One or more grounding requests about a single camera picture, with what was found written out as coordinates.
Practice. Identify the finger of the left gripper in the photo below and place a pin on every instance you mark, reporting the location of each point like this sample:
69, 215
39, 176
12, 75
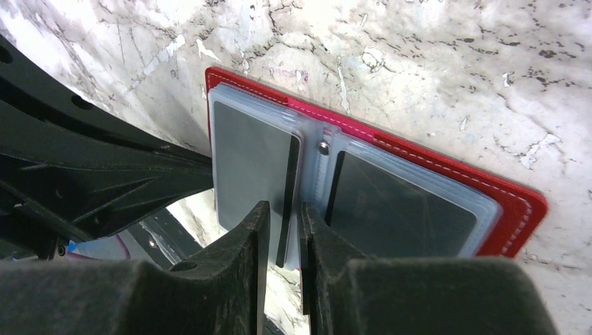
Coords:
31, 90
85, 188

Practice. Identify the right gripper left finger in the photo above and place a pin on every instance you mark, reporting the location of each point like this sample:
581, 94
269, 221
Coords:
219, 290

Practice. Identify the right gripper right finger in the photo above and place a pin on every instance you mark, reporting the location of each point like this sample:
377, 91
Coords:
347, 292

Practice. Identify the black VIP credit card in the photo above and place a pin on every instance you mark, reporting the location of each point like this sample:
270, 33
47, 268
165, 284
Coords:
386, 216

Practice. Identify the red leather card holder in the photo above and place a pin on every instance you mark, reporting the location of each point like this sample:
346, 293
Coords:
523, 208

